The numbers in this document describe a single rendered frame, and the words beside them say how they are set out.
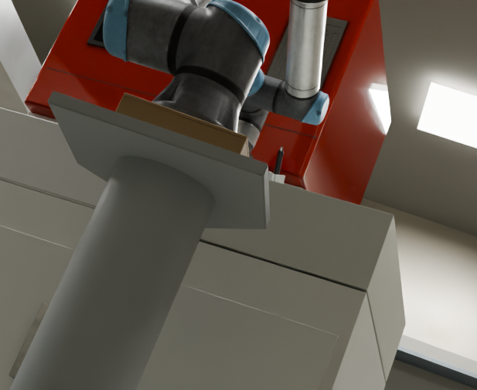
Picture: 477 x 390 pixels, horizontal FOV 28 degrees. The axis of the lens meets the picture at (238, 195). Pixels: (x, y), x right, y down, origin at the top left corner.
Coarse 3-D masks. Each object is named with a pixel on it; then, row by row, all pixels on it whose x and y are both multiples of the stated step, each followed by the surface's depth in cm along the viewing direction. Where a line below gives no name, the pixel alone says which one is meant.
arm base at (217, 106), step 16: (176, 80) 147; (192, 80) 145; (208, 80) 145; (224, 80) 146; (160, 96) 146; (176, 96) 144; (192, 96) 143; (208, 96) 144; (224, 96) 146; (240, 96) 148; (192, 112) 142; (208, 112) 143; (224, 112) 146
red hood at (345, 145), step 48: (96, 0) 273; (240, 0) 264; (288, 0) 261; (336, 0) 258; (96, 48) 266; (336, 48) 251; (48, 96) 262; (96, 96) 260; (144, 96) 257; (336, 96) 248; (384, 96) 303; (288, 144) 242; (336, 144) 262; (336, 192) 277
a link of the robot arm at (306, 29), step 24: (312, 0) 187; (288, 24) 198; (312, 24) 193; (288, 48) 201; (312, 48) 198; (288, 72) 205; (312, 72) 203; (288, 96) 210; (312, 96) 209; (312, 120) 212
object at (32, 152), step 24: (0, 120) 191; (24, 120) 190; (0, 144) 189; (24, 144) 188; (48, 144) 187; (0, 168) 186; (24, 168) 185; (48, 168) 184; (72, 168) 183; (48, 192) 182; (72, 192) 181; (96, 192) 180
